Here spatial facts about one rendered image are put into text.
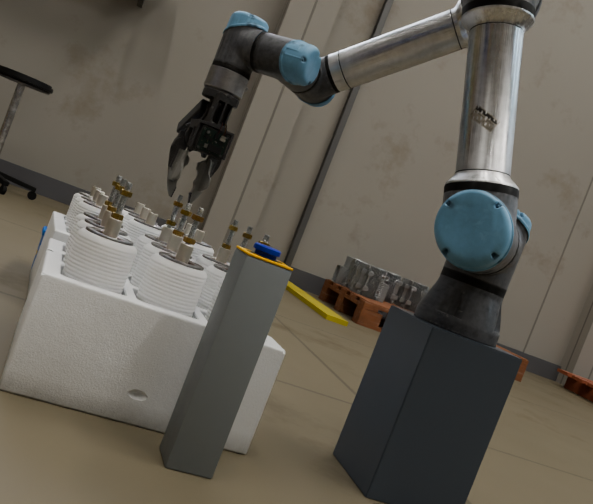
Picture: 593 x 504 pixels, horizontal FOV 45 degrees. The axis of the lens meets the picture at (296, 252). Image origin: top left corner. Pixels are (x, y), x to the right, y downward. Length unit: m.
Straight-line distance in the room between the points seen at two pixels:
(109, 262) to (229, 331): 0.23
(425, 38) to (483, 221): 0.42
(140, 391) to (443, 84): 4.18
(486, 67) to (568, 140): 4.39
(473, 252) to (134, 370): 0.54
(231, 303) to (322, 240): 3.83
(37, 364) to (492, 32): 0.85
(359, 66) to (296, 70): 0.15
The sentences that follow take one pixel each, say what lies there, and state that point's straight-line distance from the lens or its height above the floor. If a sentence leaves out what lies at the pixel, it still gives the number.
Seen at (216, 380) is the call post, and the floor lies 0.14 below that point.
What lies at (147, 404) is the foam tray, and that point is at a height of 0.04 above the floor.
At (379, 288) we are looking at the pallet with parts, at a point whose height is 0.21.
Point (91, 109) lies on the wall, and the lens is 4.56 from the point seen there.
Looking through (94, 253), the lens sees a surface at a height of 0.23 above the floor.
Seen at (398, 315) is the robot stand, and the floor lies 0.29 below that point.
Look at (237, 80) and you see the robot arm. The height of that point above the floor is 0.58.
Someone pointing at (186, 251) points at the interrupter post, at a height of 0.27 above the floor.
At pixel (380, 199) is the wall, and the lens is 4.90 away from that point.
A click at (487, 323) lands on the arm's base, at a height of 0.33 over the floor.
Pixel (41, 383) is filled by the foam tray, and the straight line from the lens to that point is 1.12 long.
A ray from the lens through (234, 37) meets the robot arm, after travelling 1.38.
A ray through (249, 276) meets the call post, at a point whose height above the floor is 0.28.
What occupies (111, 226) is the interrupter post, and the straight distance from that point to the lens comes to 1.14.
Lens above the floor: 0.37
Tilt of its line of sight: 2 degrees down
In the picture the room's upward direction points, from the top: 21 degrees clockwise
